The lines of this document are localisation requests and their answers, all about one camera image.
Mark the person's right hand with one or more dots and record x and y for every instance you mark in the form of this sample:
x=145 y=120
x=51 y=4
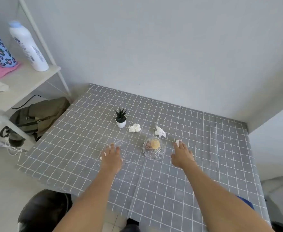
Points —
x=182 y=157

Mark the person's left hand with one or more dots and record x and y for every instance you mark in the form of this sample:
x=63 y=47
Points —
x=112 y=161

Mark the person's right thumb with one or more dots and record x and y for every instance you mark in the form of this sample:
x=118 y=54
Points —
x=173 y=159

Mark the person's left fingers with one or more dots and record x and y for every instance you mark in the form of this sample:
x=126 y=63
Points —
x=113 y=149

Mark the person's right forearm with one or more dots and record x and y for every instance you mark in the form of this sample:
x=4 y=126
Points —
x=218 y=198

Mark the person's left forearm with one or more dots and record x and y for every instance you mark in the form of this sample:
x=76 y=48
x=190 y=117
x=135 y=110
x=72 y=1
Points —
x=88 y=202

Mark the scattered white crumbs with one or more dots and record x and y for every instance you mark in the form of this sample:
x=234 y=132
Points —
x=129 y=154

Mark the small crumpled white tissue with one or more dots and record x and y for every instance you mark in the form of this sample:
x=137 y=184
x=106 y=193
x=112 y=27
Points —
x=178 y=142

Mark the clear glass bowl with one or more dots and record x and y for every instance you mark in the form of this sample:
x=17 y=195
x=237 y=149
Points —
x=153 y=152

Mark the crumpled white tissue ball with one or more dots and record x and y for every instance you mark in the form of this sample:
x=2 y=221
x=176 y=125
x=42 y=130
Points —
x=134 y=128

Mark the grey checked tablecloth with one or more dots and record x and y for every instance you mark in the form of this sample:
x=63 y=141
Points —
x=204 y=154

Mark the small potted green plant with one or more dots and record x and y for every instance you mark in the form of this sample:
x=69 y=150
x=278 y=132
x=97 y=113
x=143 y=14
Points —
x=120 y=117

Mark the person's dark shoe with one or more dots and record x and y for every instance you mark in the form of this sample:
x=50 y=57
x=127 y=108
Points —
x=133 y=225

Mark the olive green backpack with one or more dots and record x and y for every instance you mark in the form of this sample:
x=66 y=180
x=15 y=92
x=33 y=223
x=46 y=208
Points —
x=41 y=115

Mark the blue garment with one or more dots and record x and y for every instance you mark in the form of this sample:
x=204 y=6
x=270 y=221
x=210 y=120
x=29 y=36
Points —
x=245 y=202

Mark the black round stool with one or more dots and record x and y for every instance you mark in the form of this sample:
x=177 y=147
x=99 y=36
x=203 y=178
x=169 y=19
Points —
x=45 y=211

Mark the white metal shelf rack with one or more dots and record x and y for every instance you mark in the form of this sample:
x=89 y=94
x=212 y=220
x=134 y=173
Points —
x=23 y=82

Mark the white spray bottle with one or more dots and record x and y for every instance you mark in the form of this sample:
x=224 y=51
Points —
x=28 y=47

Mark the blue floral bottle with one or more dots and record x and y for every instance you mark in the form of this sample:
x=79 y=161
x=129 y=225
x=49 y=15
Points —
x=0 y=51

